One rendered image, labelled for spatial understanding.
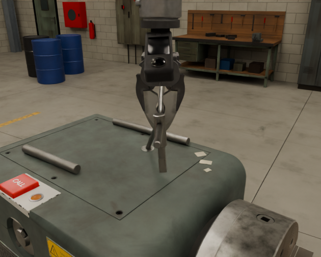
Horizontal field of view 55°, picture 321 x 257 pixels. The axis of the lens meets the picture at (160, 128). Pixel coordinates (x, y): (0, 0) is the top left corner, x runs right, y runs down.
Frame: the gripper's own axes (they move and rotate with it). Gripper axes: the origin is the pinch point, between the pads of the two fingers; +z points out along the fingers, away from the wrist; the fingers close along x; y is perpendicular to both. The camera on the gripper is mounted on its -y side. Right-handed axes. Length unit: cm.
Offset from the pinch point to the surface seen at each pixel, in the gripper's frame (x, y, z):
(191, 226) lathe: -6.1, -6.4, 18.3
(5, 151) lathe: 42.0, 18.5, 13.6
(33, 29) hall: 436, 1021, 36
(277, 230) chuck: -21.7, -9.8, 16.5
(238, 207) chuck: -16.0, -2.9, 16.4
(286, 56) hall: -261, 611, 69
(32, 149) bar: 33.2, 15.4, 11.7
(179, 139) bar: -5.1, 23.2, 12.3
